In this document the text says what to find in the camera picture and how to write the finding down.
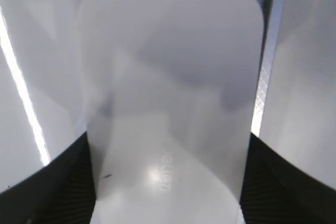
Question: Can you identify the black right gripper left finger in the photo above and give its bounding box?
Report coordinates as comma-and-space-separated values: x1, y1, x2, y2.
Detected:
1, 133, 96, 223

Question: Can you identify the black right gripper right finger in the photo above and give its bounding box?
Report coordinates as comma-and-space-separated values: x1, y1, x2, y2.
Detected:
239, 134, 335, 223

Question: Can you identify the white whiteboard eraser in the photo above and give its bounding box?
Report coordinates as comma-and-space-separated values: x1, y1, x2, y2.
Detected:
77, 0, 264, 223

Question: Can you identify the white board with aluminium frame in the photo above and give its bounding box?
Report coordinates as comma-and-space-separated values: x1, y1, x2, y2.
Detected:
0, 0, 336, 190

